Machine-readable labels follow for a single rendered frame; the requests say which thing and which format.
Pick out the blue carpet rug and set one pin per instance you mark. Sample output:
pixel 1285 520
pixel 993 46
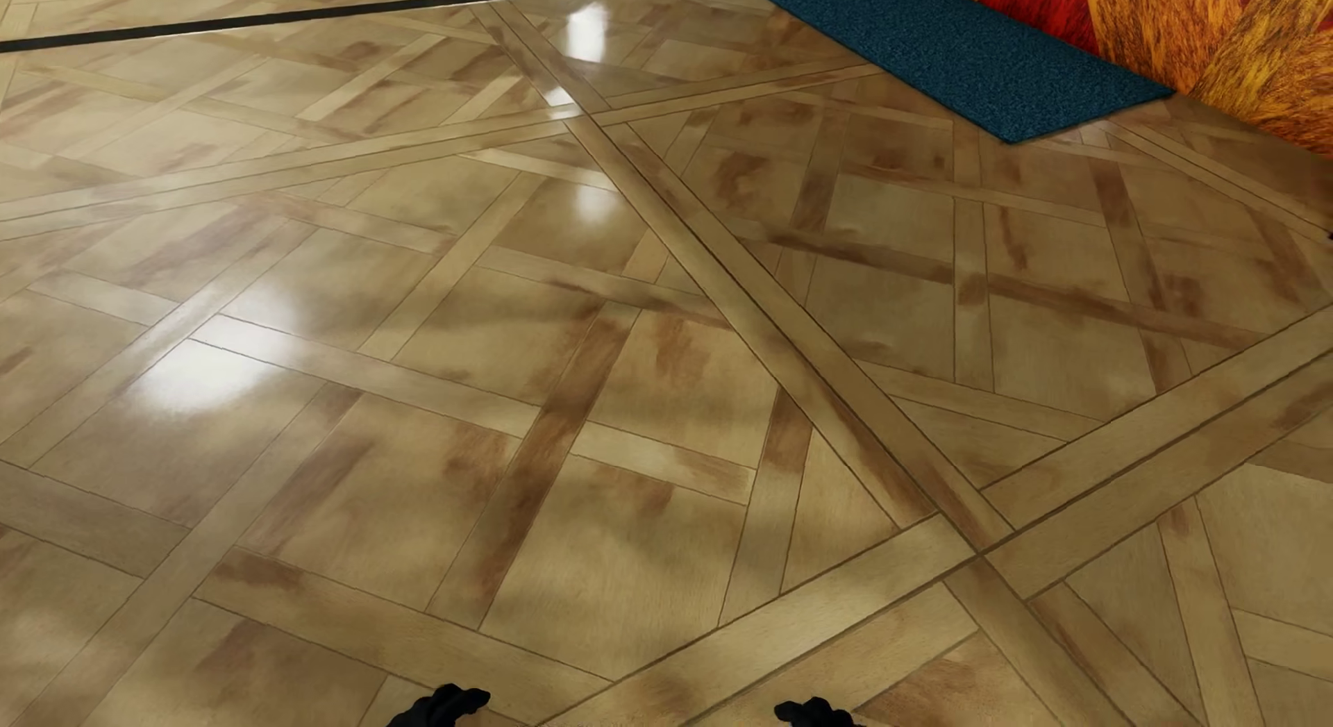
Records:
pixel 953 50

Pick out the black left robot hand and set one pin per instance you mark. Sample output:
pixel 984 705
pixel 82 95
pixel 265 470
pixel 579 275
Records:
pixel 443 706

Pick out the orange red furry rug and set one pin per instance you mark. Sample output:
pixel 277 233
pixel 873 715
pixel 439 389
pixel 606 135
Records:
pixel 1198 34

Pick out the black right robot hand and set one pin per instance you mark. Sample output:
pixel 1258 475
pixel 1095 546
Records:
pixel 818 714

